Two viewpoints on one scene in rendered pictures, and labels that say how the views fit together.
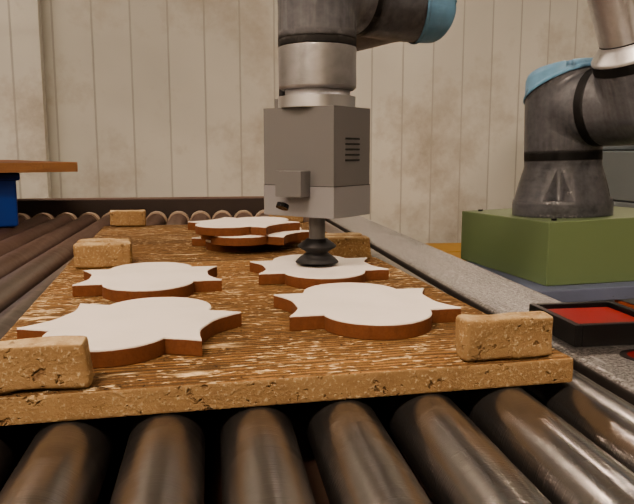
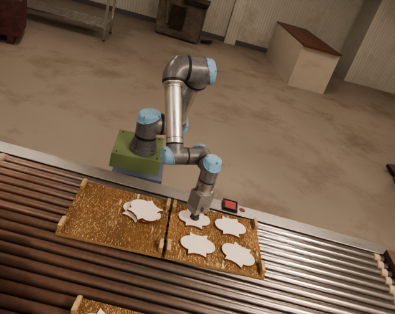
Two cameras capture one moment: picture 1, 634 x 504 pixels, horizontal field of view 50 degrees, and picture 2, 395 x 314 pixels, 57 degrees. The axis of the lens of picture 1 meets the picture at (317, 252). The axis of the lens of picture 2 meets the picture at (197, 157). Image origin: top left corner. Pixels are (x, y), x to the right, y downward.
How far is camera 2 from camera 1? 1.70 m
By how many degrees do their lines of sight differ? 81
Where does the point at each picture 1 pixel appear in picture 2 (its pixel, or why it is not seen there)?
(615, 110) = not seen: hidden behind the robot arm
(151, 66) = not seen: outside the picture
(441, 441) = (267, 242)
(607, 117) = not seen: hidden behind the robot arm
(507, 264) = (138, 169)
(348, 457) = (271, 250)
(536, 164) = (146, 142)
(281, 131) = (203, 200)
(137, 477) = (275, 265)
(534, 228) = (154, 162)
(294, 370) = (256, 245)
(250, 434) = (266, 255)
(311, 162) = (207, 203)
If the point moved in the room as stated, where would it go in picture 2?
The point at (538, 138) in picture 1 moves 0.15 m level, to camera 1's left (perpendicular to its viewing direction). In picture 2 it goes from (148, 136) to (138, 147)
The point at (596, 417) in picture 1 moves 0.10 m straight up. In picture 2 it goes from (261, 227) to (268, 211)
